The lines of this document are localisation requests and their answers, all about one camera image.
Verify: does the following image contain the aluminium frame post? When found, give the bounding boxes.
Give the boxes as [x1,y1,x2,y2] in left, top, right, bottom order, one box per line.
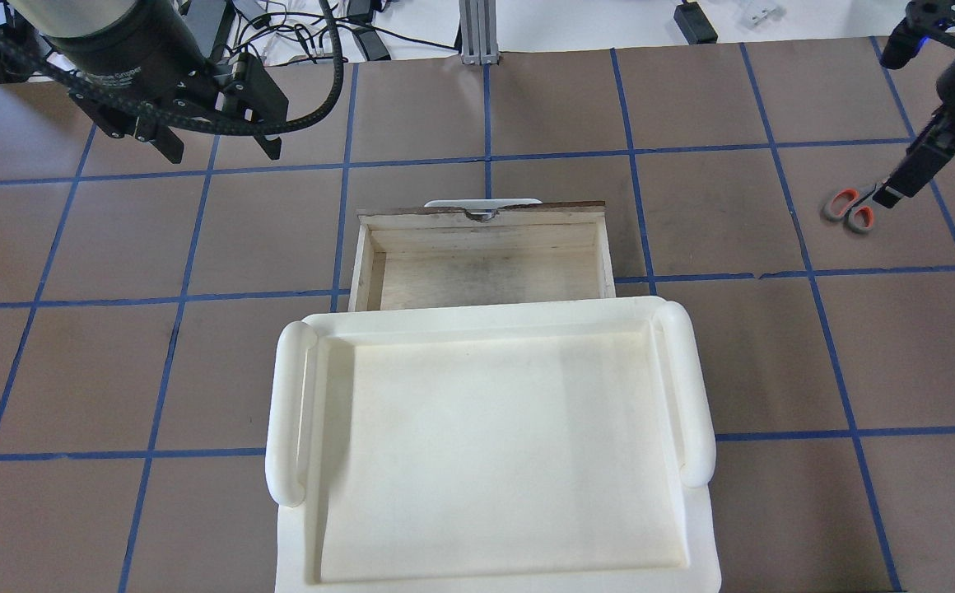
[459,0,501,65]

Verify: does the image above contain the wooden drawer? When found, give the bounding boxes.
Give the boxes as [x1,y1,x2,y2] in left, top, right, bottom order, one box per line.
[348,200,617,312]

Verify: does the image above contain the black power adapter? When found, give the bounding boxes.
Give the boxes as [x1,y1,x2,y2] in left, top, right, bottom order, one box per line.
[673,1,718,45]

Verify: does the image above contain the white plastic tray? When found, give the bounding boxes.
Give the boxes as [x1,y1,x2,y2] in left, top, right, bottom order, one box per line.
[264,296,722,592]

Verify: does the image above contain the white drawer handle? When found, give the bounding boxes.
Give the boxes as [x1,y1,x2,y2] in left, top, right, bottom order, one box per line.
[424,198,543,222]

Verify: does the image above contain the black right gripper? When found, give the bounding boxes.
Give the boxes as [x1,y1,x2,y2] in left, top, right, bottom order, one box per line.
[873,59,955,208]

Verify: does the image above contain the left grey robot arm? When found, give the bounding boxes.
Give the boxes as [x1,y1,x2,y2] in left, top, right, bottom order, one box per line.
[13,1,289,124]

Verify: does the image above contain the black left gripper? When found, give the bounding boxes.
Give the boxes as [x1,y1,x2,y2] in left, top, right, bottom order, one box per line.
[49,1,289,164]

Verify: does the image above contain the black braided cable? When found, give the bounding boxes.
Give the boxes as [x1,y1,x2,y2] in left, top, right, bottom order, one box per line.
[0,0,343,137]

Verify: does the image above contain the grey orange scissors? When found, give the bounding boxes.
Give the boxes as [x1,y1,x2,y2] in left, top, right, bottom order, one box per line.
[820,183,883,234]

